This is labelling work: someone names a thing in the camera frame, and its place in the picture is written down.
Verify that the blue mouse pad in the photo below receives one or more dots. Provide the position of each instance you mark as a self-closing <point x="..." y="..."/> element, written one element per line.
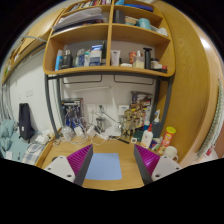
<point x="104" y="166"/>

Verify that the white ceramic mug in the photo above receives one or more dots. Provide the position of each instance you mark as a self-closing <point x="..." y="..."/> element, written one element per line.
<point x="171" y="152"/>

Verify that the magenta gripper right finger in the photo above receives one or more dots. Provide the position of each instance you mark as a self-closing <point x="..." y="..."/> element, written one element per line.
<point x="153" y="167"/>

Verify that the blue white carton box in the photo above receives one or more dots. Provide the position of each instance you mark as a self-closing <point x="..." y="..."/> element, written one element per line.
<point x="95" y="55"/>

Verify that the red yellow snack can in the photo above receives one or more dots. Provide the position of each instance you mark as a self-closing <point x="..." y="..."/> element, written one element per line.
<point x="170" y="131"/>

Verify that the blue spray bottle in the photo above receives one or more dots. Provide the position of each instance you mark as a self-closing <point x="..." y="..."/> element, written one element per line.
<point x="156" y="123"/>

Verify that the white lotion bottle red cap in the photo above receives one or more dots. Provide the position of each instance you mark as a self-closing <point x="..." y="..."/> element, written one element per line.
<point x="147" y="137"/>

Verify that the colourful box behind figurine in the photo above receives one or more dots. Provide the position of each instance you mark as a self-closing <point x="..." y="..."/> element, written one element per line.
<point x="141" y="103"/>

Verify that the teal round container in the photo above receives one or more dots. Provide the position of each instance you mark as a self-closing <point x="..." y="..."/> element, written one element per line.
<point x="144" y="23"/>

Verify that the stack of papers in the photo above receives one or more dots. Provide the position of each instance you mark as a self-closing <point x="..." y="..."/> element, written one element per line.
<point x="78" y="17"/>

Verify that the teal bedding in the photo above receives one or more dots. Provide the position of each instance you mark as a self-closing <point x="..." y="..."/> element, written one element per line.
<point x="12" y="147"/>

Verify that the glass french press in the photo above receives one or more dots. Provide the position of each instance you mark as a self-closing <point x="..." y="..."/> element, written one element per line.
<point x="101" y="123"/>

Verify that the Groot figurine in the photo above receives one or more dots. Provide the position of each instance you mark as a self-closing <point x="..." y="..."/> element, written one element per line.
<point x="128" y="126"/>

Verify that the white power adapter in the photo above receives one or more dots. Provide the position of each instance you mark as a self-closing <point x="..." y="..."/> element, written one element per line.
<point x="42" y="139"/>

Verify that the white tube on shelf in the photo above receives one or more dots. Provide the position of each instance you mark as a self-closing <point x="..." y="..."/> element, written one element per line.
<point x="115" y="57"/>

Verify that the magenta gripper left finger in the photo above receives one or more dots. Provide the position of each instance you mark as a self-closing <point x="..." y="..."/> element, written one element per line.
<point x="73" y="167"/>

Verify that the wooden wall shelf unit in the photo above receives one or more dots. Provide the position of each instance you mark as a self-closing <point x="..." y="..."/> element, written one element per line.
<point x="113" y="33"/>

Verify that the blue bottle on shelf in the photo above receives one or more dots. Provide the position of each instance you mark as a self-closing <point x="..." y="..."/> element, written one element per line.
<point x="58" y="63"/>

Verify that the black backpack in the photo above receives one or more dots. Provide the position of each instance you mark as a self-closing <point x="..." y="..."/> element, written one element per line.
<point x="25" y="128"/>

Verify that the robot figure box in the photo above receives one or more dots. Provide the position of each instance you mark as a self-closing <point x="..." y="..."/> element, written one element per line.
<point x="73" y="110"/>

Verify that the dark thermos bottle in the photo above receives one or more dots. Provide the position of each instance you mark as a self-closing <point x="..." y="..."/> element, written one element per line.
<point x="67" y="60"/>

